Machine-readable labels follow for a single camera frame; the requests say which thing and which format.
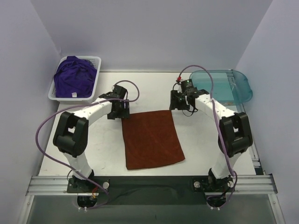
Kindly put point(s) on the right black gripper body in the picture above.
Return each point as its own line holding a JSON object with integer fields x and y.
{"x": 178, "y": 105}

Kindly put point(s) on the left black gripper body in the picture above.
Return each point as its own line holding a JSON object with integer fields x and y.
{"x": 119, "y": 113}

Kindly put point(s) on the brown towel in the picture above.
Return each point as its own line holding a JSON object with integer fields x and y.
{"x": 151, "y": 140}

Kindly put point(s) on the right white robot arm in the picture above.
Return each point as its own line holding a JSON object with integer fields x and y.
{"x": 234, "y": 132}

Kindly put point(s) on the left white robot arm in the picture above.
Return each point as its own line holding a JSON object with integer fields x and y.
{"x": 71, "y": 136}

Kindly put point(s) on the blue transparent plastic bin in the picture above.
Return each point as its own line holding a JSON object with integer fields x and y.
{"x": 229, "y": 87}

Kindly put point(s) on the white plastic basket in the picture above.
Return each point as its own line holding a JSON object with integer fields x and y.
{"x": 96, "y": 61}

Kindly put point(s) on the purple cloth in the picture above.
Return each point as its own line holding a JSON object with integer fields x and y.
{"x": 74, "y": 78}

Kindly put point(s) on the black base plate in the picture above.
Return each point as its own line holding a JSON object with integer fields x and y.
{"x": 151, "y": 196}

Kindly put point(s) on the aluminium frame rail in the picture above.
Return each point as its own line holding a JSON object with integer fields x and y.
{"x": 243, "y": 184}

